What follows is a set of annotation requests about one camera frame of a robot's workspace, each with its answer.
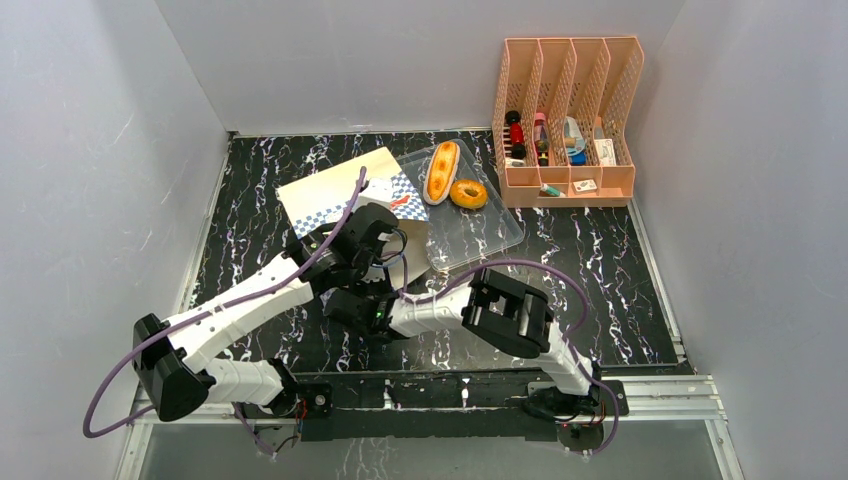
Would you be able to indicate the yellow fake bread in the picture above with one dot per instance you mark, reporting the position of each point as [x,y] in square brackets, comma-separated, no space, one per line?
[441,173]

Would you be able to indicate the blue tape roll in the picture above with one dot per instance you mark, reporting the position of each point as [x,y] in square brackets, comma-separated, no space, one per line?
[574,142]

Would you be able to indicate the small white card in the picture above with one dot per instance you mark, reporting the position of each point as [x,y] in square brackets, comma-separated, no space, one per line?
[584,186]

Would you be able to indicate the red black dumbbell toy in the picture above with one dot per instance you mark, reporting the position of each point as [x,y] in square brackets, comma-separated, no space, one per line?
[517,145]

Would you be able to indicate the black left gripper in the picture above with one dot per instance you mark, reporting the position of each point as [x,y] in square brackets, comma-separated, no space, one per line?
[376,261]

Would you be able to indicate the white small box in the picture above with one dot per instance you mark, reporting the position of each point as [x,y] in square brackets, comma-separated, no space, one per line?
[604,146]

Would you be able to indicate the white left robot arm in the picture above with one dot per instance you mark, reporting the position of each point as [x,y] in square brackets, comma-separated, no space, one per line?
[177,359]

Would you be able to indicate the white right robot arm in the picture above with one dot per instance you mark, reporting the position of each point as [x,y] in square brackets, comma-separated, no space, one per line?
[513,317]

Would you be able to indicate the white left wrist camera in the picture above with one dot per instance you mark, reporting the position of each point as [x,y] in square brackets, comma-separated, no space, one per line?
[379,191]

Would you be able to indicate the aluminium front rail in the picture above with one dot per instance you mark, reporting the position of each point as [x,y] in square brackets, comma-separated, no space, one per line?
[640,397]

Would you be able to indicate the peach desk file organizer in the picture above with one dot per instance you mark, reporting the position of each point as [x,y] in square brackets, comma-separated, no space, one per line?
[560,112]

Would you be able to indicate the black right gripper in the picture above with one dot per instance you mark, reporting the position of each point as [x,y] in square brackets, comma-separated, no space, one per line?
[342,307]

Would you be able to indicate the round yellow fake bun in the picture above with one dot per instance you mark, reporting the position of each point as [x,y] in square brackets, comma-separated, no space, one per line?
[468,194]

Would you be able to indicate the red pink bottle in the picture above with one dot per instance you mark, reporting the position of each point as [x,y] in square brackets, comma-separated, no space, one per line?
[540,137]

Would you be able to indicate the green tipped tube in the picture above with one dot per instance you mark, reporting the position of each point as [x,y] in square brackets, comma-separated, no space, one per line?
[553,190]

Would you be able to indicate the checkered paper bread bag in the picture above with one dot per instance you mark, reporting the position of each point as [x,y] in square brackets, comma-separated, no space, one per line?
[320,199]

